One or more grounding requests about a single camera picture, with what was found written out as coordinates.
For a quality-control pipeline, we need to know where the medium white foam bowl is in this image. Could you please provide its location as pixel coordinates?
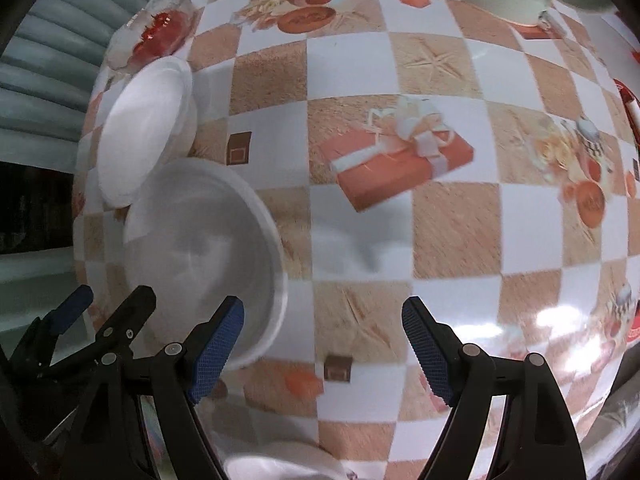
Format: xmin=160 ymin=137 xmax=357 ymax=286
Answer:
xmin=97 ymin=56 xmax=198 ymax=208

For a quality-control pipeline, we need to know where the pale green curtain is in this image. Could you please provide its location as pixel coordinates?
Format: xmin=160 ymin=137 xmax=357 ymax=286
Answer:
xmin=0 ymin=0 xmax=186 ymax=146

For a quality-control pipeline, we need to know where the checkered printed tablecloth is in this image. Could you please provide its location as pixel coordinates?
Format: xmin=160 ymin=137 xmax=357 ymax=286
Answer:
xmin=72 ymin=0 xmax=640 ymax=480

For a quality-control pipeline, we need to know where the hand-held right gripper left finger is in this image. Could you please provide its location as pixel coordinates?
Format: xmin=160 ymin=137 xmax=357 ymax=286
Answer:
xmin=60 ymin=295 xmax=246 ymax=480

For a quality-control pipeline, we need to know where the red round tray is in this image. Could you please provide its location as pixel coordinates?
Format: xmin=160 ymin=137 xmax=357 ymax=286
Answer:
xmin=612 ymin=77 xmax=640 ymax=141

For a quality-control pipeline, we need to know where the glass bowl with red fruit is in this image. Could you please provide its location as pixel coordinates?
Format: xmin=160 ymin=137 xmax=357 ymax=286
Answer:
xmin=106 ymin=0 xmax=203 ymax=72

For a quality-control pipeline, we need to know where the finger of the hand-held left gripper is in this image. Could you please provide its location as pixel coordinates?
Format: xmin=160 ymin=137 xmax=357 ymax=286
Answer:
xmin=7 ymin=285 xmax=95 ymax=368
xmin=50 ymin=285 xmax=157 ymax=376

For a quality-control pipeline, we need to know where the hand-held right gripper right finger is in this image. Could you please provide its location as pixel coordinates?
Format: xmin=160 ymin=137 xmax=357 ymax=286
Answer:
xmin=401 ymin=296 xmax=587 ymax=480

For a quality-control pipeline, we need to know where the large white foam bowl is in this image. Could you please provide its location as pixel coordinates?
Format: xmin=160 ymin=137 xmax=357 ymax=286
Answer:
xmin=122 ymin=159 xmax=290 ymax=371

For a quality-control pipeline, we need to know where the small white foam bowl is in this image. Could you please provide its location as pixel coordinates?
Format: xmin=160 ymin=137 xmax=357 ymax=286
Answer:
xmin=220 ymin=440 xmax=351 ymax=480

